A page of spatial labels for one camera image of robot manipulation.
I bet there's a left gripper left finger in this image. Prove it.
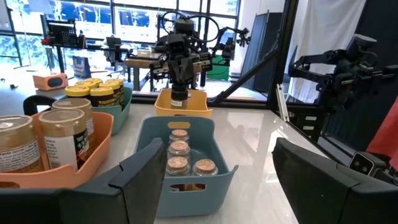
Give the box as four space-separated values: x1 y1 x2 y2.
0 138 167 224

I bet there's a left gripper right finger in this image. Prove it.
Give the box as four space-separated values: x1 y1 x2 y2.
272 137 398 224

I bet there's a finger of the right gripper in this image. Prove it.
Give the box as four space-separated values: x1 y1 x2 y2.
182 58 197 85
169 59 184 85

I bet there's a black-lid glass spice jar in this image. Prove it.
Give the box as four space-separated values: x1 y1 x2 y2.
170 83 190 110

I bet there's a cork-stoppered small glass jar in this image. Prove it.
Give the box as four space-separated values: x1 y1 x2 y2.
192 158 219 177
169 129 190 142
165 156 191 177
167 140 191 159

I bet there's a tan-lid furikake glass jar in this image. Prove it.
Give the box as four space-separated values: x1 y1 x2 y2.
51 98 96 147
0 114 44 174
39 108 91 170

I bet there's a green box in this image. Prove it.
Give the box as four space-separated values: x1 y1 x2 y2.
206 55 231 82

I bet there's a yellow plastic bin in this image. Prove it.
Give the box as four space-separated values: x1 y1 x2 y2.
154 88 214 119

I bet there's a wooden workbench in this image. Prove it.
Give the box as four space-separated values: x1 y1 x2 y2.
124 55 203 91

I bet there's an orange plastic bin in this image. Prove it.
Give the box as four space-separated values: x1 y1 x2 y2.
0 111 115 190

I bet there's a black folding panel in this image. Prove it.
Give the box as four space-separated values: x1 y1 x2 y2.
240 11 283 93

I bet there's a black office chair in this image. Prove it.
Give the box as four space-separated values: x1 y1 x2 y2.
104 36 132 78

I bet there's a teal green plastic bin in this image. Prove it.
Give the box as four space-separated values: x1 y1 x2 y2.
58 86 134 136

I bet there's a red fabric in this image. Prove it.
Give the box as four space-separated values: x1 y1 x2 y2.
366 96 398 170

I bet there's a blue white box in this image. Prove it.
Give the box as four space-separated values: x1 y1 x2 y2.
72 55 93 80

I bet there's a slate blue plastic bin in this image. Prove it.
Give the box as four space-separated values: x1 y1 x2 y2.
134 116 239 218

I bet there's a black pegboard stand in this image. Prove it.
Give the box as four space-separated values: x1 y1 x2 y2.
40 19 86 74

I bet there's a white fabric sheet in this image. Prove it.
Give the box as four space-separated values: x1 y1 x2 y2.
286 0 368 104

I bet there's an orange box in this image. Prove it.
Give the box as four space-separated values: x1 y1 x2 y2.
32 73 70 92

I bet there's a black curtain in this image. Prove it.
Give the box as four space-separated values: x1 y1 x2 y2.
325 0 398 152

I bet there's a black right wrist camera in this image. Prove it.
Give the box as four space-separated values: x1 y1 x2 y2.
167 33 188 58

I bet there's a small grey camera box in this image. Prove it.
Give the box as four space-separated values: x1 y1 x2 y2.
348 151 388 177

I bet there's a silver slotted bracket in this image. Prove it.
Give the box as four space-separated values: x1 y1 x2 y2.
275 83 290 123

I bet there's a black arched bracket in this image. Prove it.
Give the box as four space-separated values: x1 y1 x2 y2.
22 95 57 116

